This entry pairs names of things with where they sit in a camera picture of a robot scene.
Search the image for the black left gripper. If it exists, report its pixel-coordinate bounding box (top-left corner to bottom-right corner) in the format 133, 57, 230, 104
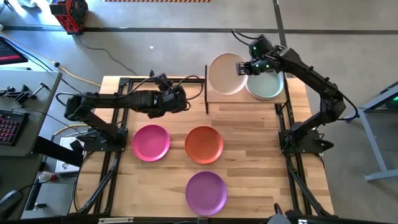
148, 85, 190, 118

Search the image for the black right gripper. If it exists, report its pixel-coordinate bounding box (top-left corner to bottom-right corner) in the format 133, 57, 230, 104
236, 58, 276, 77

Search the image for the cream white plate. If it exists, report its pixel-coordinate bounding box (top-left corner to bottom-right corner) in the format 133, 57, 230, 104
208, 52, 249, 95

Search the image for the sage green plate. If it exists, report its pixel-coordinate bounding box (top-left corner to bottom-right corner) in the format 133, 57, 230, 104
245, 70, 285, 101

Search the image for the orange plate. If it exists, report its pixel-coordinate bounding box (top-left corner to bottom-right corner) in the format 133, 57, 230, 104
184, 125, 224, 165

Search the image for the magenta pink plate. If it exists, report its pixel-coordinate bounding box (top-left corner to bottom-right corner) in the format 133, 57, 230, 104
131, 124, 171, 162

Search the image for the purple plate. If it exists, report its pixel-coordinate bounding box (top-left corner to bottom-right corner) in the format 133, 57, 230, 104
185, 170, 228, 217

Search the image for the white box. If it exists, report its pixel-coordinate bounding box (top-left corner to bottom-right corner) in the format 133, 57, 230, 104
55, 136, 85, 174

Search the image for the black flat bar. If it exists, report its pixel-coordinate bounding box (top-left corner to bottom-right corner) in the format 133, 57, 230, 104
32, 136, 85, 167

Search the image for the red black tool box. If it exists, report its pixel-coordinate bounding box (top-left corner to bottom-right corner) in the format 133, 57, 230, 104
49, 0, 89, 35

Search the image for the grey desk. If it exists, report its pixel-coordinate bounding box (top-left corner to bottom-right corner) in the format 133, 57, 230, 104
0, 68, 63, 157

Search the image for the clear bottle with red cap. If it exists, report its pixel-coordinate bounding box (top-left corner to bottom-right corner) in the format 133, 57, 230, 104
36, 170, 58, 184

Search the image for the black metal clamp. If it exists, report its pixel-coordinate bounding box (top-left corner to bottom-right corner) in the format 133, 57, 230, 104
0, 86, 16, 98
14, 82, 50, 105

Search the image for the black backlit keyboard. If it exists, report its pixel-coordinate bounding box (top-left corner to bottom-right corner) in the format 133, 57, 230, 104
0, 109, 30, 147

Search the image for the grey metal table stand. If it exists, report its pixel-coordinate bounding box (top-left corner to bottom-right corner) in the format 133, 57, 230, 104
341, 81, 398, 182

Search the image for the black computer mouse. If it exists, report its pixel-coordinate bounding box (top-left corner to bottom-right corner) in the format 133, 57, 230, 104
0, 189, 23, 220

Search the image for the black floor cable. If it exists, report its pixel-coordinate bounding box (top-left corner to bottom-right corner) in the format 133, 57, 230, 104
74, 34, 139, 75

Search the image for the yellow floor cable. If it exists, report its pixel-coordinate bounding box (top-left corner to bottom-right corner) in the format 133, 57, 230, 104
30, 46, 102, 87

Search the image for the black aluminium mounting frame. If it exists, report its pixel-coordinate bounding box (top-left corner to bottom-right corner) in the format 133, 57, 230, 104
70, 76, 336, 218

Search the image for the white metal bracket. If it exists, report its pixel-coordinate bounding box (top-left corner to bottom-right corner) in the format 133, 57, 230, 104
98, 217, 134, 224

